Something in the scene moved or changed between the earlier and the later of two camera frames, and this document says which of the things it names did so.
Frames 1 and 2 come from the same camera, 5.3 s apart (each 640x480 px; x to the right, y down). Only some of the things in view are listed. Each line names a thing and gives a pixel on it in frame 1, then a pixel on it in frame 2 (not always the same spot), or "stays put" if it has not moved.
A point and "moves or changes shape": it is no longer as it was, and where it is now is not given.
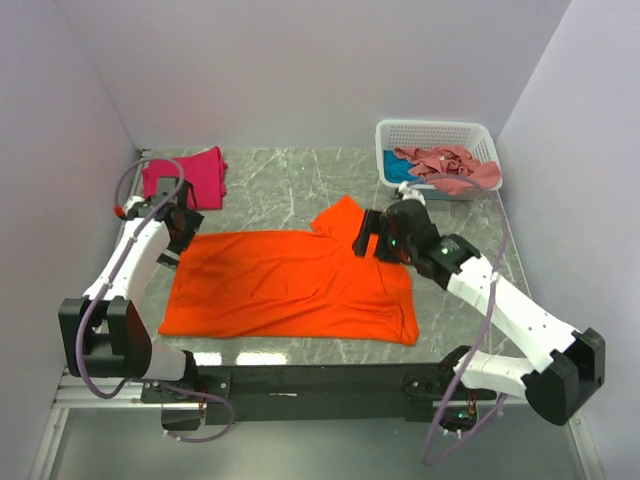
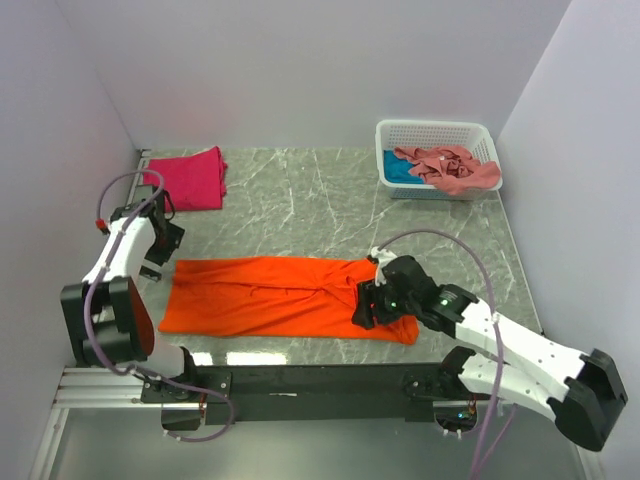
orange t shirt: (282, 283) moves or changes shape
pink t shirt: (450, 170) stays put
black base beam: (296, 393) stays put
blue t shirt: (396, 169) stays put
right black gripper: (375, 222) to (367, 293)
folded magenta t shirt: (204, 171) stays put
